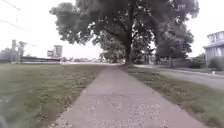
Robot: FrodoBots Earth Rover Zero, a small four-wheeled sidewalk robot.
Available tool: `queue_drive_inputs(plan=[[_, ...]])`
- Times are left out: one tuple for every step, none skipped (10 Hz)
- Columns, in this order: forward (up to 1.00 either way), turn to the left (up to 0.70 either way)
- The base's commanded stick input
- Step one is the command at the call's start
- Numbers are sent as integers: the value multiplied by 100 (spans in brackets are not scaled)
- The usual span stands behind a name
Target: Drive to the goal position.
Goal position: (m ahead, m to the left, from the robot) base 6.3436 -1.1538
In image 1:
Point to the grey concrete pavement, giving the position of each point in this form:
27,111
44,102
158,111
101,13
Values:
116,100

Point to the large dark tree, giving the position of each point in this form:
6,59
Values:
128,26

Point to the distant tower building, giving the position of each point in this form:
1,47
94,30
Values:
57,50

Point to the low long building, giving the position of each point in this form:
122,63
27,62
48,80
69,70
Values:
36,60

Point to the narrow grass verge strip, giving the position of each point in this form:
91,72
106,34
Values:
186,95

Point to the wide grass lawn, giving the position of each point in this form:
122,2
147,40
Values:
33,90

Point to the grey asphalt road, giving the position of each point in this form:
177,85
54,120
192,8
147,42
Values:
200,78

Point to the pale grey house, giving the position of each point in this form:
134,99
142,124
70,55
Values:
215,46

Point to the dark green bush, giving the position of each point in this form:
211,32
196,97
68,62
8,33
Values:
216,63

